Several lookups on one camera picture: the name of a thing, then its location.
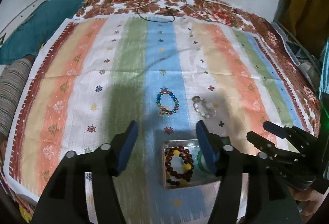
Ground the jewelry box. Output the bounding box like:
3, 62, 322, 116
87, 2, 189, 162
162, 139, 220, 189

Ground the green oval bangle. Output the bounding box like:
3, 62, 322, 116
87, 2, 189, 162
194, 147, 212, 174

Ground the white crystal bead bracelet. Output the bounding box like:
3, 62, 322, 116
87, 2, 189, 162
192, 95, 217, 119

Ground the yellow and dark bead bracelet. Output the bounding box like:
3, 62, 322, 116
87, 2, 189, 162
164, 145, 195, 187

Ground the multicolour glass bead bracelet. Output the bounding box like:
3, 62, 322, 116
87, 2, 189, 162
155, 90, 180, 119

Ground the light blue dotted fabric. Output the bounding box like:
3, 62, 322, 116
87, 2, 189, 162
319, 40, 329, 103

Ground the mustard yellow garment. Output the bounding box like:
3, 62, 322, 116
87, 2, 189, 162
278, 0, 328, 56

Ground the striped colourful woven cloth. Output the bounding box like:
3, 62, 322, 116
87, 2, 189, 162
5, 15, 316, 204

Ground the striped grey pillow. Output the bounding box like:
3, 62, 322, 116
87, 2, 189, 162
1, 55, 35, 138

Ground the teal blanket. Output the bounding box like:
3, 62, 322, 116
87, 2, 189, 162
1, 0, 84, 65

